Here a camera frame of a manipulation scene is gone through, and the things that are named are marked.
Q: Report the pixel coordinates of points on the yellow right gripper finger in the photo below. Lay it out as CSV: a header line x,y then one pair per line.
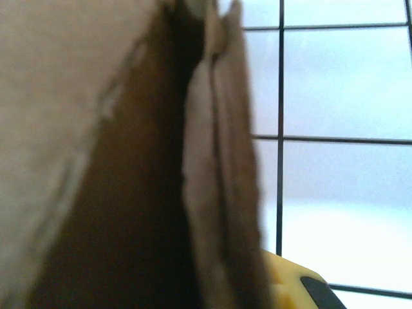
x,y
289,283

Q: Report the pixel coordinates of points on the brown cardboard box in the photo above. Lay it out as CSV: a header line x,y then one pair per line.
x,y
64,96

